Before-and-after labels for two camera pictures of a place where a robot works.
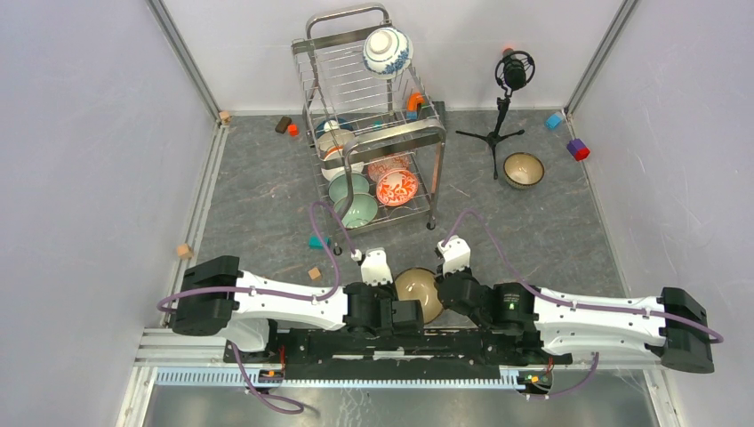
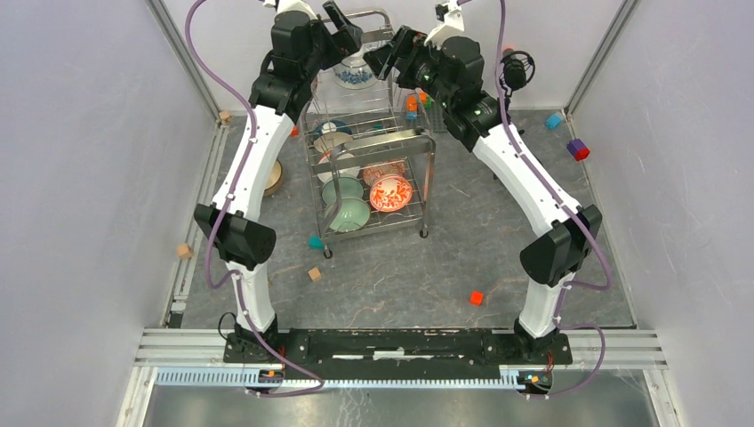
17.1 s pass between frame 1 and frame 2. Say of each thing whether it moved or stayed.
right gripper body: moved
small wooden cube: stayed
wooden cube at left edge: stayed
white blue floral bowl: moved
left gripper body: moved
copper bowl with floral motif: moved
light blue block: stayed
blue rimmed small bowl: stayed
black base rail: stayed
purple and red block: stayed
